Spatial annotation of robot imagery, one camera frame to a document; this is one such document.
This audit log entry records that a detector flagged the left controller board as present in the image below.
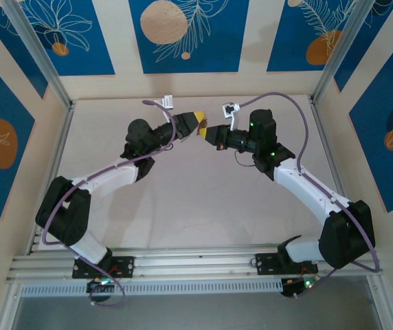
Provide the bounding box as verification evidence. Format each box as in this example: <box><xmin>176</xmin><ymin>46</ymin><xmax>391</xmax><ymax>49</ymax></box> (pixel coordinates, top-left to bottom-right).
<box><xmin>86</xmin><ymin>278</ymin><xmax>117</xmax><ymax>295</ymax></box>

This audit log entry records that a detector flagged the controller board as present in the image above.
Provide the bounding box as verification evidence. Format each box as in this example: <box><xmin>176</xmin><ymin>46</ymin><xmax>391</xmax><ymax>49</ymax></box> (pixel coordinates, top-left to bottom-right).
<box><xmin>86</xmin><ymin>278</ymin><xmax>117</xmax><ymax>295</ymax></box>
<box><xmin>281</xmin><ymin>277</ymin><xmax>317</xmax><ymax>298</ymax></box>

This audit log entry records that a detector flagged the right controller board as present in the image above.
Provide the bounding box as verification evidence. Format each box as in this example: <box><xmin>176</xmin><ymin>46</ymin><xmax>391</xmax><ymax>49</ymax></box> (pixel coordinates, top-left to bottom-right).
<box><xmin>281</xmin><ymin>277</ymin><xmax>317</xmax><ymax>298</ymax></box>

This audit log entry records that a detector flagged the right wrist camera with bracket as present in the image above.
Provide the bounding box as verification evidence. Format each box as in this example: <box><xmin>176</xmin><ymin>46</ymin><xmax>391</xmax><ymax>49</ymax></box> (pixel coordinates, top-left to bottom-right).
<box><xmin>221</xmin><ymin>101</ymin><xmax>242</xmax><ymax>132</ymax></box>

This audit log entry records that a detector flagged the right aluminium side rail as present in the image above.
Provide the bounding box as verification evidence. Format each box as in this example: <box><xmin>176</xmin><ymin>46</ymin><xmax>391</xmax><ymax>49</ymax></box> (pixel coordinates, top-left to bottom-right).
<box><xmin>310</xmin><ymin>98</ymin><xmax>361</xmax><ymax>248</ymax></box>

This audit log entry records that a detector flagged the aluminium side rail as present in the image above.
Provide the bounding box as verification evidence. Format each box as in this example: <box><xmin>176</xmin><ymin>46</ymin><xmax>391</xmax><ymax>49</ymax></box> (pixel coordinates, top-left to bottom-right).
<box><xmin>310</xmin><ymin>98</ymin><xmax>361</xmax><ymax>248</ymax></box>
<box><xmin>26</xmin><ymin>99</ymin><xmax>77</xmax><ymax>255</ymax></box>

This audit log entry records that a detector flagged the left aluminium side rail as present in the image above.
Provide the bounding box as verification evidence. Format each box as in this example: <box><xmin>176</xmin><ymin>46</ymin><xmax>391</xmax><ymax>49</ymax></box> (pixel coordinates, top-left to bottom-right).
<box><xmin>26</xmin><ymin>99</ymin><xmax>77</xmax><ymax>255</ymax></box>

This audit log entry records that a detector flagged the right aluminium corner post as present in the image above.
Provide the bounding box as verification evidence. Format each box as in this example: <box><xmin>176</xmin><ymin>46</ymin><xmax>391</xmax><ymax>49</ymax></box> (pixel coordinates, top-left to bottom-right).
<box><xmin>309</xmin><ymin>0</ymin><xmax>393</xmax><ymax>106</ymax></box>

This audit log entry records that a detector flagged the aluminium corner post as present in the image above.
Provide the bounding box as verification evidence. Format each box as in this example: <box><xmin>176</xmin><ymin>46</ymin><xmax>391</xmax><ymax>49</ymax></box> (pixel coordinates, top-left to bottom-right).
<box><xmin>309</xmin><ymin>0</ymin><xmax>393</xmax><ymax>106</ymax></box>
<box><xmin>1</xmin><ymin>0</ymin><xmax>76</xmax><ymax>109</ymax></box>

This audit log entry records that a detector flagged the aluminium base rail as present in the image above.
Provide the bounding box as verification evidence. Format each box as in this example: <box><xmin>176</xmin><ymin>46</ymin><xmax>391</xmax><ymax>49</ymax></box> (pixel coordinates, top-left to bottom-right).
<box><xmin>5</xmin><ymin>245</ymin><xmax>385</xmax><ymax>285</ymax></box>

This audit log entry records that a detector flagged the left aluminium corner post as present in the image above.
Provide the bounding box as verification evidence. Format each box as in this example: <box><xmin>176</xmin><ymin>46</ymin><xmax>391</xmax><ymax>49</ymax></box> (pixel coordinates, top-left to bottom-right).
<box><xmin>1</xmin><ymin>0</ymin><xmax>76</xmax><ymax>109</ymax></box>

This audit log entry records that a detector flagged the left black mount plate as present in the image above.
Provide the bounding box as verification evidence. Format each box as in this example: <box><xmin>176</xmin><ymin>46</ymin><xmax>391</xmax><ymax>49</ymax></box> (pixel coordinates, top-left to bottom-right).
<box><xmin>71</xmin><ymin>256</ymin><xmax>135</xmax><ymax>280</ymax></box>

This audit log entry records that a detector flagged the black mount plate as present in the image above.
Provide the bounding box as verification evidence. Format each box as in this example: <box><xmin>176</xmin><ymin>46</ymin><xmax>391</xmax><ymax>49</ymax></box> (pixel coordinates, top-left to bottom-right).
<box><xmin>71</xmin><ymin>256</ymin><xmax>135</xmax><ymax>280</ymax></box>
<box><xmin>254</xmin><ymin>252</ymin><xmax>319</xmax><ymax>276</ymax></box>

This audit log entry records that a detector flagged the right black mount plate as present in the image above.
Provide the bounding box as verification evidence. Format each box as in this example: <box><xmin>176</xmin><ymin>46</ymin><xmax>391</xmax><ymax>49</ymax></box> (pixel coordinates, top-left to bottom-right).
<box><xmin>254</xmin><ymin>252</ymin><xmax>319</xmax><ymax>276</ymax></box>

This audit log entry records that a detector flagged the white slotted cable duct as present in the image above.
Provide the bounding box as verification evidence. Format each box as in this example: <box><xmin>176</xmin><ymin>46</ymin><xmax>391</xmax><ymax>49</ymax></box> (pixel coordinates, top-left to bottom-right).
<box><xmin>20</xmin><ymin>278</ymin><xmax>283</xmax><ymax>298</ymax></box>

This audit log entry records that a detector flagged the aluminium frame leg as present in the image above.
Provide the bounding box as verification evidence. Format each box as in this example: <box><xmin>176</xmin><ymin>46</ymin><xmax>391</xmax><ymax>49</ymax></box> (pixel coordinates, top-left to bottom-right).
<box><xmin>366</xmin><ymin>274</ymin><xmax>393</xmax><ymax>330</ymax></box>
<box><xmin>0</xmin><ymin>280</ymin><xmax>24</xmax><ymax>330</ymax></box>

